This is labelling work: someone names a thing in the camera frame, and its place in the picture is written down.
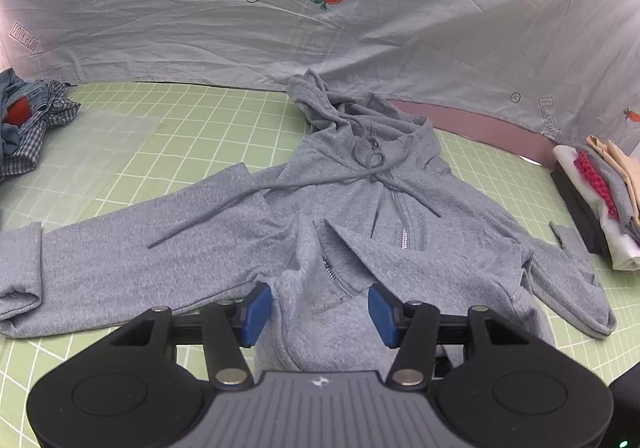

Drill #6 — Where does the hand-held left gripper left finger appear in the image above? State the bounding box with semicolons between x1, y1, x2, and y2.
107;283;273;386

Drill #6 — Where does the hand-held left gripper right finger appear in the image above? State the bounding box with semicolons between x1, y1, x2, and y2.
367;284;533;389

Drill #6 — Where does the grey zip hoodie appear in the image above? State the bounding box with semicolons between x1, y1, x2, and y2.
0;68;618;374

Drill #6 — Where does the stack of folded clothes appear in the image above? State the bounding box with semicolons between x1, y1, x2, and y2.
552;144;640;271

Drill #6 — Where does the green grid mat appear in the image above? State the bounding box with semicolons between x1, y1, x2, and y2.
0;81;640;448

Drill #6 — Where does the pink underlay cloth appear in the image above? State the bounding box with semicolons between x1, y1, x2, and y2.
390;98;556;164

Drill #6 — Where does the black folded garment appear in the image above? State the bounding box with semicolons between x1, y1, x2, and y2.
550;168;613;256

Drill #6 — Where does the grey folded garment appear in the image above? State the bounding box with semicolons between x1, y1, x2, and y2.
582;145;640;239

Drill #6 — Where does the translucent plastic sheet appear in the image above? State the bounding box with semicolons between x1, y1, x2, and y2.
0;111;161;239

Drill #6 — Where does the pink knitted garment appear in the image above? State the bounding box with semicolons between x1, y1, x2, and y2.
572;151;621;219

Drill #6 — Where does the beige folded garment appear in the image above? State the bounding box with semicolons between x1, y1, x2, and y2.
586;134;640;224

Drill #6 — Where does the carrot printed bed sheet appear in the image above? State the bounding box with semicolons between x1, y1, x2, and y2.
0;0;640;149

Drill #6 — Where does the blue plaid shirt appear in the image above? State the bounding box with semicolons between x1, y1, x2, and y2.
0;81;81;181

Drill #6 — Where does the orange garment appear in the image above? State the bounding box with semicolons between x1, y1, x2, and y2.
5;98;33;126

